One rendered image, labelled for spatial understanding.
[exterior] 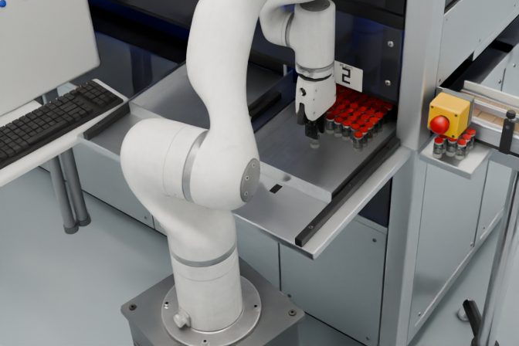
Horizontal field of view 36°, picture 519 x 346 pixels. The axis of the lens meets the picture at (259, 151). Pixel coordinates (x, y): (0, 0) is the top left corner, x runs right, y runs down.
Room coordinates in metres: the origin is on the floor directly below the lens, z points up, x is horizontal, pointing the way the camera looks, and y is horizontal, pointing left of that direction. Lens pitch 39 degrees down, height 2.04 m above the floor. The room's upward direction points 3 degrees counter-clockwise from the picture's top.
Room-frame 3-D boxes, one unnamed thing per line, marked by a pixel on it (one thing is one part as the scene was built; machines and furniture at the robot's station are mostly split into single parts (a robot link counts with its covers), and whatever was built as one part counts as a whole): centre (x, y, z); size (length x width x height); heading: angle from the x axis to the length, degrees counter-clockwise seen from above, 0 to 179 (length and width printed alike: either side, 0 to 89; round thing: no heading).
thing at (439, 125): (1.35, -0.39, 0.99); 0.04 x 0.04 x 0.04; 51
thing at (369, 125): (1.50, -0.19, 0.91); 0.18 x 0.02 x 0.05; 51
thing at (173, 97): (1.67, 0.11, 0.90); 0.34 x 0.26 x 0.04; 141
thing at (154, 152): (1.00, 0.14, 1.16); 0.19 x 0.12 x 0.24; 62
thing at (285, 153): (1.45, -0.15, 0.90); 0.34 x 0.26 x 0.04; 141
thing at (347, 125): (1.49, -0.18, 0.91); 0.18 x 0.02 x 0.05; 51
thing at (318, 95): (1.44, -0.13, 1.05); 0.10 x 0.08 x 0.11; 141
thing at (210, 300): (0.99, 0.11, 0.95); 0.19 x 0.19 x 0.18
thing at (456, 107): (1.39, -0.42, 1.00); 0.08 x 0.07 x 0.07; 141
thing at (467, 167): (1.41, -0.46, 0.87); 0.14 x 0.13 x 0.02; 141
